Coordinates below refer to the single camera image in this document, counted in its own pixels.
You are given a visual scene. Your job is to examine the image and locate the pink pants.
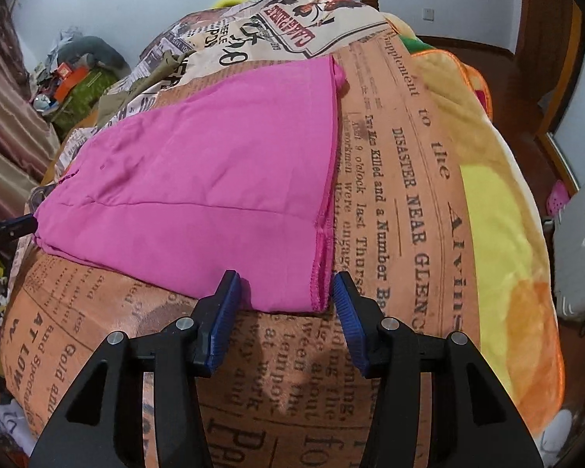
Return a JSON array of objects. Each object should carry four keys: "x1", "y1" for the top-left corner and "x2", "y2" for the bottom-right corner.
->
[{"x1": 35, "y1": 56, "x2": 346, "y2": 313}]

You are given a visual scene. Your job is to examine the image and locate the yellow orange plush blanket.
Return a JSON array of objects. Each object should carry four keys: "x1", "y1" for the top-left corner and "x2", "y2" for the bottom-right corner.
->
[{"x1": 383, "y1": 13, "x2": 566, "y2": 436}]

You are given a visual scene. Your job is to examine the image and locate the newspaper print bed cover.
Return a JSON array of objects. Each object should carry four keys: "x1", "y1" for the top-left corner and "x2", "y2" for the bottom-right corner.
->
[{"x1": 1, "y1": 0, "x2": 479, "y2": 467}]

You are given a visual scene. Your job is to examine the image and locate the white appliance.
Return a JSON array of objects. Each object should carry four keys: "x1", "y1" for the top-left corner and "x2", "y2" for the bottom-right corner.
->
[{"x1": 553, "y1": 185, "x2": 585, "y2": 321}]

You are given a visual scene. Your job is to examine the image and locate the striped red curtain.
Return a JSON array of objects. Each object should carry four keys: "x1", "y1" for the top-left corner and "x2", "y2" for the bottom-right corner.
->
[{"x1": 0, "y1": 0, "x2": 60, "y2": 220}]

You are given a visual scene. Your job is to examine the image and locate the white wardrobe sliding door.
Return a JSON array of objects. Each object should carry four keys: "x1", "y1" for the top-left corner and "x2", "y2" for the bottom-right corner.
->
[{"x1": 537, "y1": 47, "x2": 585, "y2": 195}]

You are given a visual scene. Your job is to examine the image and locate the green storage basket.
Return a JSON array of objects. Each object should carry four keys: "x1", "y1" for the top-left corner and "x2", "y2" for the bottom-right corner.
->
[{"x1": 50, "y1": 68, "x2": 118, "y2": 140}]

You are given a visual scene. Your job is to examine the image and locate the wooden door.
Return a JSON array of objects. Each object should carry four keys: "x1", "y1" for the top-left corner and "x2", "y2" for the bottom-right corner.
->
[{"x1": 513, "y1": 0, "x2": 585, "y2": 138}]

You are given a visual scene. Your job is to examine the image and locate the orange box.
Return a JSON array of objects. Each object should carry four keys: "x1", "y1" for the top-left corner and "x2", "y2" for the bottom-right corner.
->
[{"x1": 53, "y1": 62, "x2": 89, "y2": 104}]

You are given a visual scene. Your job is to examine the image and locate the olive green folded pants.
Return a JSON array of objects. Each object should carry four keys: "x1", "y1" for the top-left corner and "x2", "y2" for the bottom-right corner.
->
[{"x1": 96, "y1": 51, "x2": 191, "y2": 129}]

